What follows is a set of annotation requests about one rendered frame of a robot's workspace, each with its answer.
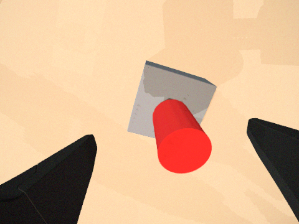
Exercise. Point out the red marker cap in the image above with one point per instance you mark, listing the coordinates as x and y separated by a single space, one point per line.
182 145

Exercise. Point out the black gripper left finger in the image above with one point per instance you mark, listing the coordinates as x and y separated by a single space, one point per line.
52 191

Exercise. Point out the grey block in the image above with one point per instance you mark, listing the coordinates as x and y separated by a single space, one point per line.
159 83

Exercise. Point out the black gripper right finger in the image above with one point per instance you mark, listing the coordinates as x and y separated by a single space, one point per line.
278 148

